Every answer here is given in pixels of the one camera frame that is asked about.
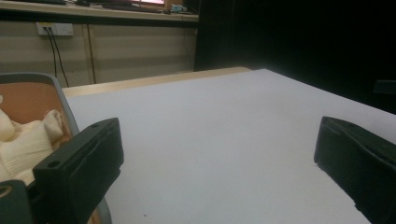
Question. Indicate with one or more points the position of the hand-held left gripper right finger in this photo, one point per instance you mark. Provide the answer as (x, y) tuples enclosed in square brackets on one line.
[(361, 161)]

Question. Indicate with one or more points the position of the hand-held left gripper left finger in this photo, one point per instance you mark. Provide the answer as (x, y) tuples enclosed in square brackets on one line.
[(81, 161)]

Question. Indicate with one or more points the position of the cream knitted garment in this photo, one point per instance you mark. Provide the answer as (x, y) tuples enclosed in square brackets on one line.
[(21, 146)]

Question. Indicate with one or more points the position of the pink basket with grey rim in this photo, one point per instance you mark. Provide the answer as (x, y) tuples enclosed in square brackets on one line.
[(28, 99)]

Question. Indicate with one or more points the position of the wooden table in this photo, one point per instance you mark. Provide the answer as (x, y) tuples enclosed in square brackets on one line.
[(140, 81)]

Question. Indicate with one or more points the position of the black curtain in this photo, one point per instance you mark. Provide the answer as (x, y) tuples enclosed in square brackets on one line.
[(295, 40)]

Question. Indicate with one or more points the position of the white table cover sheet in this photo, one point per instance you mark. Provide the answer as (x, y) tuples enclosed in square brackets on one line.
[(218, 130)]

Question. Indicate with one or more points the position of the black keyboard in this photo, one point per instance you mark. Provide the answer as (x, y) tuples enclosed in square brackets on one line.
[(130, 7)]

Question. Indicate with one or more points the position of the white wall socket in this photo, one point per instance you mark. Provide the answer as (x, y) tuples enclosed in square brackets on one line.
[(60, 29)]

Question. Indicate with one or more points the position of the long wall desk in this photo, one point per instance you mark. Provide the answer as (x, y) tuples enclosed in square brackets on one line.
[(93, 12)]

